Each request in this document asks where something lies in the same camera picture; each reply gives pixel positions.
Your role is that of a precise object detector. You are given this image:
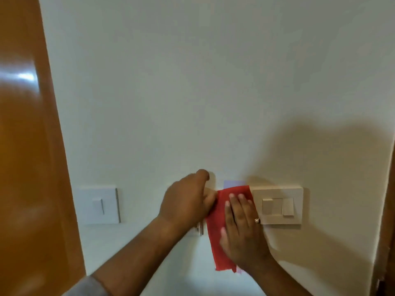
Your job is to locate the red cloth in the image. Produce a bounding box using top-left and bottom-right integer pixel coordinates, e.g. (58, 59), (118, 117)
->
(205, 185), (254, 272)

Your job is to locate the small white single switch plate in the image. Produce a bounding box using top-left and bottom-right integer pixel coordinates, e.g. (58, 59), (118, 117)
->
(78, 186), (121, 225)

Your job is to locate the grey sleeve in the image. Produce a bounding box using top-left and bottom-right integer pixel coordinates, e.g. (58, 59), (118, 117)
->
(63, 275), (112, 296)

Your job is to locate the person's right hand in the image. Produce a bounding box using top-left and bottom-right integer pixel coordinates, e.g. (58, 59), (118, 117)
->
(219, 193), (277, 274)

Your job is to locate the orange wooden door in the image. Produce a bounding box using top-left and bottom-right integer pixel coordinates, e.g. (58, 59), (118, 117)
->
(0, 0), (86, 296)

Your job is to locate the person's right forearm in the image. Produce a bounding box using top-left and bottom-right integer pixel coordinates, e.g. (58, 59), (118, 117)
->
(244, 257), (313, 296)

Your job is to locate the brown wooden door frame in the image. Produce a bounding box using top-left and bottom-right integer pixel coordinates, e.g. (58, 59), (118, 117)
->
(370, 135), (395, 296)

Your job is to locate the cream double switch plate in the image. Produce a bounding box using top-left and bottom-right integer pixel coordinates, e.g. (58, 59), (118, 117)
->
(249, 186), (304, 225)

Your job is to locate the person's left forearm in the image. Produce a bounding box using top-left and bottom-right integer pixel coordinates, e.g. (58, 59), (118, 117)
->
(91, 216), (183, 296)

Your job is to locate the person's left hand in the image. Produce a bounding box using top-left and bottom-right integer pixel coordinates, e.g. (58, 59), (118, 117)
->
(157, 169), (218, 236)

